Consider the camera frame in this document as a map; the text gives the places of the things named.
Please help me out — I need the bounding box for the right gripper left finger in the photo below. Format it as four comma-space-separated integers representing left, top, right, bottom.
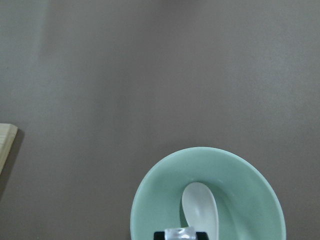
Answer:
153, 231, 165, 240

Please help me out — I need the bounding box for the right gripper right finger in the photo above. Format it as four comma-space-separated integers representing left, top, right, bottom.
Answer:
196, 231, 209, 240

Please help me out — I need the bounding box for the clear ice cube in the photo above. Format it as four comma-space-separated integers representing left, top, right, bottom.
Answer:
164, 227, 198, 240

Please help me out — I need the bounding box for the green bowl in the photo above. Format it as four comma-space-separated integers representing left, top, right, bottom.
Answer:
130, 147, 286, 240

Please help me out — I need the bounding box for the bamboo cutting board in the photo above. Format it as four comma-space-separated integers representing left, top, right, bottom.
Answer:
0, 123, 18, 172

